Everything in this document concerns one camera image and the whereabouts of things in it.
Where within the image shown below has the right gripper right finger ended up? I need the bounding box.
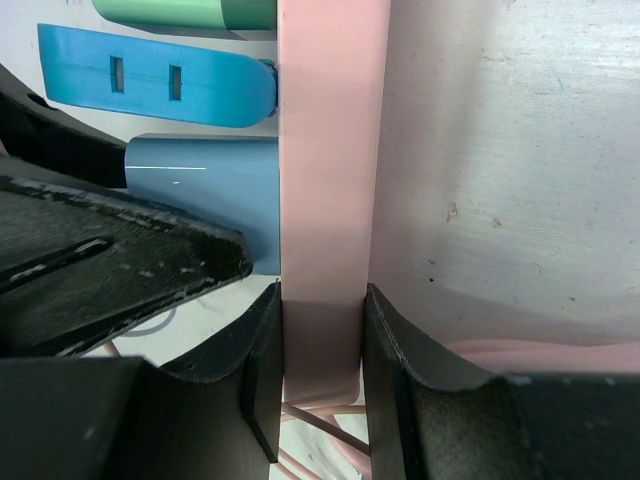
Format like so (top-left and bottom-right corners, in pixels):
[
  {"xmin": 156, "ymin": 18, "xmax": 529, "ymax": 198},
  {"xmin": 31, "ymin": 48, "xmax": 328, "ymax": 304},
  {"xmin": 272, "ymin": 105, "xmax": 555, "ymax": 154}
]
[{"xmin": 363, "ymin": 286, "xmax": 639, "ymax": 479}]

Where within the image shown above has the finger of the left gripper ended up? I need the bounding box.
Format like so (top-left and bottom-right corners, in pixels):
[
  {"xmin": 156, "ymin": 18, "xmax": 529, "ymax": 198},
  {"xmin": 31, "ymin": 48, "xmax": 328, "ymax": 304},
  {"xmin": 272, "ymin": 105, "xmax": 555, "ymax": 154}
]
[{"xmin": 1, "ymin": 70, "xmax": 253, "ymax": 357}]

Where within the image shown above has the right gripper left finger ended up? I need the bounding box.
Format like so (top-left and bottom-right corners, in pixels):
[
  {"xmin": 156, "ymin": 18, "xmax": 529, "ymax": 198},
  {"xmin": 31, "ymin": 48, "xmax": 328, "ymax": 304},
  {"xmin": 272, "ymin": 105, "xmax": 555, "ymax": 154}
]
[{"xmin": 1, "ymin": 283, "xmax": 283, "ymax": 479}]

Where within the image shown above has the pink power strip cord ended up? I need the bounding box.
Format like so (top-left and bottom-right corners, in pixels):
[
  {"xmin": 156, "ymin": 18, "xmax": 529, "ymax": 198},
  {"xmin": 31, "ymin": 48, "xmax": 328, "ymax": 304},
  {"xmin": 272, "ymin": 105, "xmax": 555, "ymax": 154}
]
[{"xmin": 319, "ymin": 338, "xmax": 640, "ymax": 480}]

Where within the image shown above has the light blue usb charger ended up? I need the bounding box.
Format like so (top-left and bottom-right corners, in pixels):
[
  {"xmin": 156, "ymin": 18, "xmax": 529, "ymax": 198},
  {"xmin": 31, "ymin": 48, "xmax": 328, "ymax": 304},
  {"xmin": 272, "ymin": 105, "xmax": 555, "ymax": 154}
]
[{"xmin": 124, "ymin": 135, "xmax": 280, "ymax": 276}]

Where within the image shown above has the blue plug adapter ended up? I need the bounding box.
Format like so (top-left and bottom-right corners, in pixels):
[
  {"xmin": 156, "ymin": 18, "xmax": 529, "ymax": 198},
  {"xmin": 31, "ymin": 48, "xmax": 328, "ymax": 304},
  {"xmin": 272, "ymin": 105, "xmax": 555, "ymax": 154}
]
[{"xmin": 37, "ymin": 24, "xmax": 278, "ymax": 128}]

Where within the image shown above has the green usb charger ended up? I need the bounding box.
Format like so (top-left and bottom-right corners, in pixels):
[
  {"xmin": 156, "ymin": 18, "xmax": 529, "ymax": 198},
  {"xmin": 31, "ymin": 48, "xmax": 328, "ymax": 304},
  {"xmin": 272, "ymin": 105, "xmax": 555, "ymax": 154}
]
[{"xmin": 92, "ymin": 0, "xmax": 277, "ymax": 31}]

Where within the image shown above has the thin light blue cable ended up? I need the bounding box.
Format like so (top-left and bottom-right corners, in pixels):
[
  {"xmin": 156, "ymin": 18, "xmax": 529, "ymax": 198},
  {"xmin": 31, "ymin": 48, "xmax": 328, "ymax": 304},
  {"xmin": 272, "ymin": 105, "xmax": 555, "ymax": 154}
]
[{"xmin": 119, "ymin": 312, "xmax": 179, "ymax": 341}]

